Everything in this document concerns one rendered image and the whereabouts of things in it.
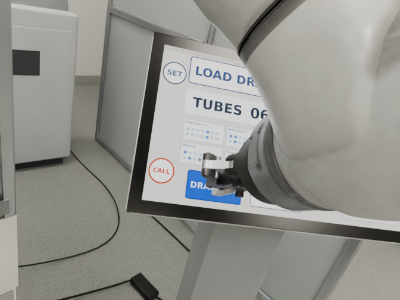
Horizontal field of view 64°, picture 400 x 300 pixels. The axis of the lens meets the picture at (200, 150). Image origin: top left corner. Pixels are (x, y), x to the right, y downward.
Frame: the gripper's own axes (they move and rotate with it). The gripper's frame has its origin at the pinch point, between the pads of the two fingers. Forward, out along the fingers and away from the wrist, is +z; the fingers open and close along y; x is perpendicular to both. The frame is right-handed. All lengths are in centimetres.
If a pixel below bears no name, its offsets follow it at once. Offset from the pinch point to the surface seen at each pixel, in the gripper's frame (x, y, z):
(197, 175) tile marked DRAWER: -1.5, 3.0, 4.8
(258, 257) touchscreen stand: 11.6, -16.9, 24.2
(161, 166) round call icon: -2.1, 9.0, 4.8
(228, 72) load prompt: -20.7, -0.6, 4.7
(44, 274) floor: 34, 44, 120
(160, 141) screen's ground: -6.2, 9.7, 4.8
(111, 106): -74, 35, 194
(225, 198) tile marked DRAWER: 1.6, -2.0, 4.8
